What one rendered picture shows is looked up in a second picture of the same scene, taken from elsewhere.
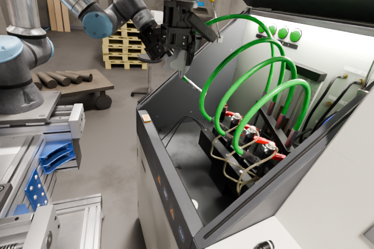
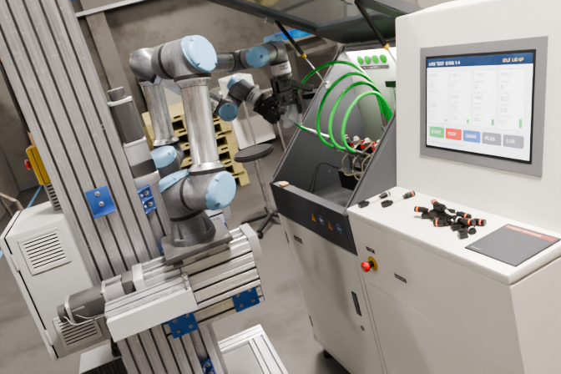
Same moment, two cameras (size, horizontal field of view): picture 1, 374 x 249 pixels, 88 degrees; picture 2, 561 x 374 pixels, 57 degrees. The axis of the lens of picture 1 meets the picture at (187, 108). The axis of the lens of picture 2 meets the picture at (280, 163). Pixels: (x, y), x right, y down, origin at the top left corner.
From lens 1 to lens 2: 1.49 m
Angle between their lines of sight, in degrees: 16
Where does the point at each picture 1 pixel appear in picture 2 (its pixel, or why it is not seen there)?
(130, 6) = (242, 91)
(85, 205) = (247, 338)
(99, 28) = (231, 113)
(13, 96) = not seen: hidden behind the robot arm
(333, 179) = (404, 137)
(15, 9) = (161, 126)
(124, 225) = (304, 363)
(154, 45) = (270, 112)
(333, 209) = (410, 153)
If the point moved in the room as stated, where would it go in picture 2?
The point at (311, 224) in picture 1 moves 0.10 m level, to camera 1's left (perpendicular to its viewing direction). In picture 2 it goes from (408, 171) to (380, 178)
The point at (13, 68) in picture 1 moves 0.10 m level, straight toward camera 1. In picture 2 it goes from (175, 167) to (188, 168)
